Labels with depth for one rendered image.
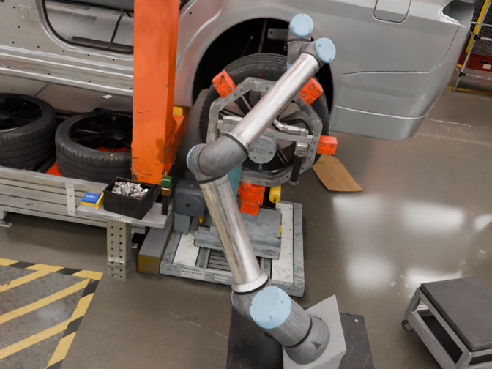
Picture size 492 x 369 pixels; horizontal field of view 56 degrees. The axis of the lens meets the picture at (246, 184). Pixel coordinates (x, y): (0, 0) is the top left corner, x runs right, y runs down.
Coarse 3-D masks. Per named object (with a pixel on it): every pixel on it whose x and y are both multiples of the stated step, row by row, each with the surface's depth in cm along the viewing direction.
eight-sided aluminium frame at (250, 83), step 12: (240, 84) 214; (252, 84) 209; (264, 84) 209; (228, 96) 214; (240, 96) 213; (216, 108) 217; (300, 108) 214; (312, 108) 218; (216, 120) 220; (312, 120) 216; (216, 132) 228; (312, 144) 223; (312, 156) 226; (288, 168) 236; (240, 180) 237; (252, 180) 236; (264, 180) 236; (276, 180) 235
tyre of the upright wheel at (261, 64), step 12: (240, 60) 229; (252, 60) 223; (264, 60) 220; (276, 60) 222; (228, 72) 220; (240, 72) 216; (252, 72) 215; (264, 72) 215; (276, 72) 214; (216, 96) 223; (324, 96) 234; (204, 108) 227; (324, 108) 222; (204, 120) 230; (324, 120) 225; (204, 132) 234; (324, 132) 228
